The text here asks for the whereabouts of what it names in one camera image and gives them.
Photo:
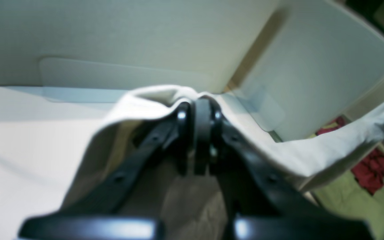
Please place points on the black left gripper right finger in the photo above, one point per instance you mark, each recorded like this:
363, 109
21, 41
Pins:
261, 205

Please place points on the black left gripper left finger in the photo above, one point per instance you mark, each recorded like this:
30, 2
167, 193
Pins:
94, 217

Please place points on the beige t-shirt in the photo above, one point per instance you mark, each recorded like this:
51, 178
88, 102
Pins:
169, 163

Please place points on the red cloth on floor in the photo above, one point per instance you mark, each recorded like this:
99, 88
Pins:
364, 175

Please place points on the grey plastic bin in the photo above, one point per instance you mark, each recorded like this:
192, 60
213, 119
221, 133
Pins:
293, 64

